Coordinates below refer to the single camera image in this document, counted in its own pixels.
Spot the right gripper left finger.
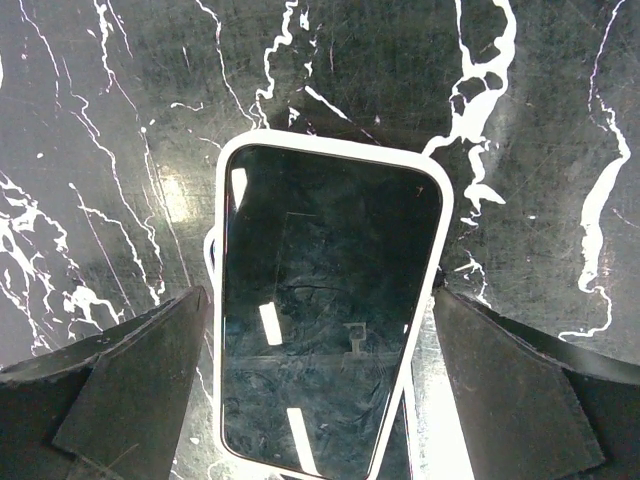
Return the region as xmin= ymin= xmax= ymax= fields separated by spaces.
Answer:
xmin=1 ymin=286 xmax=210 ymax=479

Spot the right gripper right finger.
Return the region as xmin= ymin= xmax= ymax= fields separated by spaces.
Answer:
xmin=434 ymin=288 xmax=639 ymax=479

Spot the phone in pink case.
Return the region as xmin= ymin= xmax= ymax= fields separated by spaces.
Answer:
xmin=204 ymin=129 xmax=454 ymax=479

